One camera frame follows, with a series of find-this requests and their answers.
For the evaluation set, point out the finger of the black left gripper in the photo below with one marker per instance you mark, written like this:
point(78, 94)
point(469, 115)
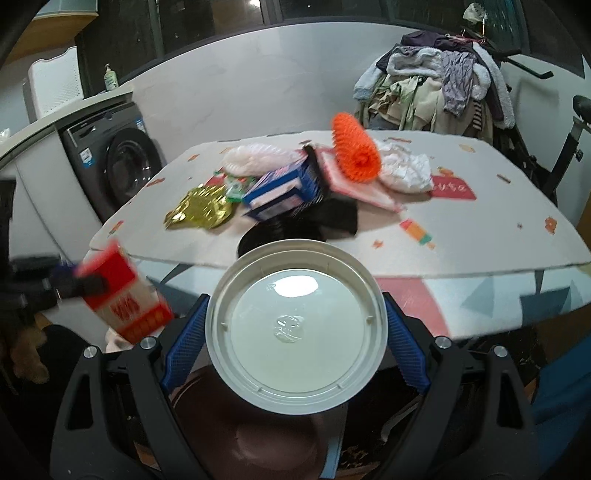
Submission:
point(67, 284)

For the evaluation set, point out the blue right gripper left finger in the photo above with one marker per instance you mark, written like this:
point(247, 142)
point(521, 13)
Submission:
point(181, 341)

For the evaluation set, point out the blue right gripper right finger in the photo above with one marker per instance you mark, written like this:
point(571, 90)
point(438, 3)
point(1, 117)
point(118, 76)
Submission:
point(407, 351)

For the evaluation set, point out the red white carton box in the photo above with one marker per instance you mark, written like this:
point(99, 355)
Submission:
point(120, 295)

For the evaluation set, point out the white round paper bowl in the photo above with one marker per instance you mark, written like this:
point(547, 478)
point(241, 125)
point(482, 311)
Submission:
point(296, 327)

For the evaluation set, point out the gold foil wrapper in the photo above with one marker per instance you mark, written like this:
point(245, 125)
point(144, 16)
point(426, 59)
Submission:
point(204, 207)

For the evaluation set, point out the pink bordered booklet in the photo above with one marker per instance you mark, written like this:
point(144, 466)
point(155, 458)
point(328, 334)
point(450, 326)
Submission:
point(372, 193)

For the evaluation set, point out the blue white tissue box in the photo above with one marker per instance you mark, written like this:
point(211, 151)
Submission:
point(283, 190)

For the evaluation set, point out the white plastic bag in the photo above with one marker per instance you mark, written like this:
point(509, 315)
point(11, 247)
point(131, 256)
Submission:
point(403, 171)

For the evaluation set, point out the pale pink plastic bag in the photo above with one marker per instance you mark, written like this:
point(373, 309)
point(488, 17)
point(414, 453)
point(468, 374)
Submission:
point(255, 160)

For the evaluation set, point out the orange spiky massage roller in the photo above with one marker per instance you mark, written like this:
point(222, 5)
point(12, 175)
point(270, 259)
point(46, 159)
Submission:
point(356, 153)

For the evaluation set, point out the brown trash bin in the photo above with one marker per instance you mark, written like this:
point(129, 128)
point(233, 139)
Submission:
point(236, 440)

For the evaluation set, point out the grey washing machine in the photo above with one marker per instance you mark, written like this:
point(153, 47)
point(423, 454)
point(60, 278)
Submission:
point(111, 155)

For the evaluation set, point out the patterned play mat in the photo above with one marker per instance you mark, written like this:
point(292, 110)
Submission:
point(491, 254)

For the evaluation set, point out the black cloth piece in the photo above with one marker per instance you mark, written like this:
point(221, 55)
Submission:
point(329, 209)

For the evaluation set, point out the white air purifier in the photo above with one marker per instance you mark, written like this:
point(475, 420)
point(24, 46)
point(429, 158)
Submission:
point(52, 84)

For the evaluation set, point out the green soap bottle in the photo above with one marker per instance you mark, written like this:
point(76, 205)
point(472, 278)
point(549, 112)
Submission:
point(110, 78)

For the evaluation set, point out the black exercise bike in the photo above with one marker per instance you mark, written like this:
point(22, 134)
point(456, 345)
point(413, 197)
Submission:
point(544, 76)

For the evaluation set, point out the pile of clothes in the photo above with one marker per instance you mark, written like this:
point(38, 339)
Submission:
point(444, 84)

